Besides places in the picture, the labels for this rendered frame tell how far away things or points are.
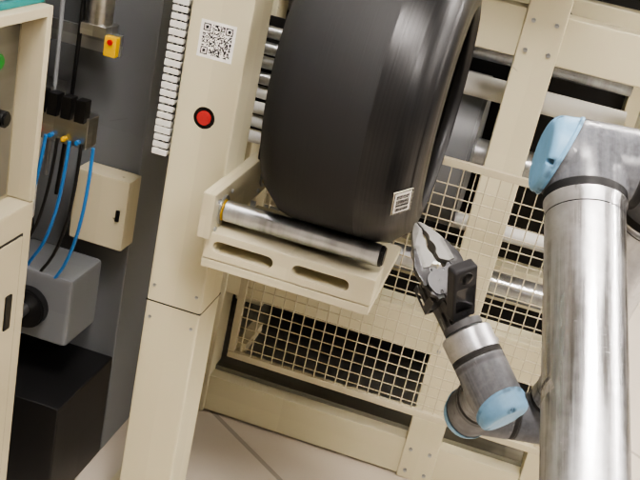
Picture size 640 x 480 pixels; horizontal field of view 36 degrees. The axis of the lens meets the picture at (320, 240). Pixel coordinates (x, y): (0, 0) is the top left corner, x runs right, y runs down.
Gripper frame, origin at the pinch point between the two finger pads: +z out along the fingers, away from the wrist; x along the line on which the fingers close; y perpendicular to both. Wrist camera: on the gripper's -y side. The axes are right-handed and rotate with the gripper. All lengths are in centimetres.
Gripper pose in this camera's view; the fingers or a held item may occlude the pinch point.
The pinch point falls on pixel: (420, 227)
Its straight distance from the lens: 176.7
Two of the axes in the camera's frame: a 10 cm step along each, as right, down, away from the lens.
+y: -1.5, 4.1, 9.0
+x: 9.1, -2.9, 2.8
